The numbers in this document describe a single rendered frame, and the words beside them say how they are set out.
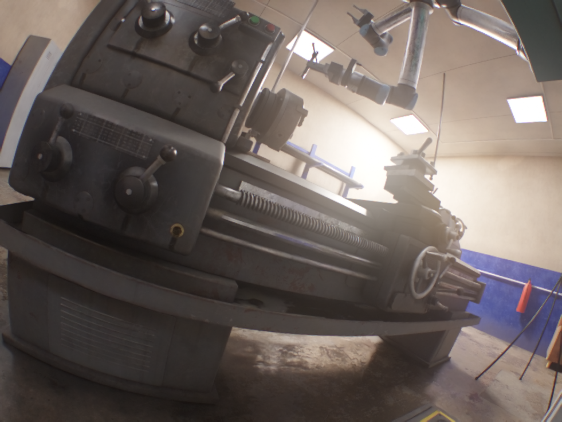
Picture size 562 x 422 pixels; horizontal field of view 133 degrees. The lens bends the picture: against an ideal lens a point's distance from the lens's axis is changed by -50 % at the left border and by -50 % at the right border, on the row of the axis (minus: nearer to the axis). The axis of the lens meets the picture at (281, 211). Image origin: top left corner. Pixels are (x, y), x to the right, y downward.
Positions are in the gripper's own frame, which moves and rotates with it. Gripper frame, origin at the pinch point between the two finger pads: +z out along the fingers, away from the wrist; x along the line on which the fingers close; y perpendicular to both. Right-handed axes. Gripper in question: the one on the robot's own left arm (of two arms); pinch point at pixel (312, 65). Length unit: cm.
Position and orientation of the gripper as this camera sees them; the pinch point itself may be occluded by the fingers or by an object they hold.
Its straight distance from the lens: 108.7
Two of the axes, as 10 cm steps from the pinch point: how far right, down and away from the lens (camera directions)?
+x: 2.5, -1.7, 9.5
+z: -8.8, -4.5, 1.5
